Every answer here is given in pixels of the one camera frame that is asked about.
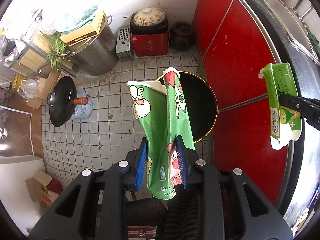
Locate green carton box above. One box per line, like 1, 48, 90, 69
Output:
258, 63, 302, 150

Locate green cartoon snack bag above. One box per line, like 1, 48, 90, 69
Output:
126, 67, 195, 200

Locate black trash bin yellow rim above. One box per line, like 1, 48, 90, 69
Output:
154, 71, 219, 144

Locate dark green cloth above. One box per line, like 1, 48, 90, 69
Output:
307, 29, 320, 56

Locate red cabinet doors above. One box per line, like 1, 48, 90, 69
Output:
193, 0, 287, 202

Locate stainless steel sink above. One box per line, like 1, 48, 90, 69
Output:
262, 0, 319, 66

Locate brown cardboard box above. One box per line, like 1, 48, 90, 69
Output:
25, 170, 63, 207

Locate red box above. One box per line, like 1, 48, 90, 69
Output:
130, 31, 170, 57

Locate grey plastic crate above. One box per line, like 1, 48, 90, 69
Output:
116, 25, 134, 62

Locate dark brown clay jar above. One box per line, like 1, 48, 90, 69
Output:
170, 22, 195, 51

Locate large steel stockpot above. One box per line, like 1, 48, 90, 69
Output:
67, 15, 118, 76

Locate floral ceramic pot lid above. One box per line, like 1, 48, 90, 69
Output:
133, 7, 167, 27

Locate yellow cardboard box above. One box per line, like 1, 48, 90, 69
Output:
60, 9, 104, 47

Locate green potted plant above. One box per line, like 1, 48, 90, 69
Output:
41, 32, 71, 70

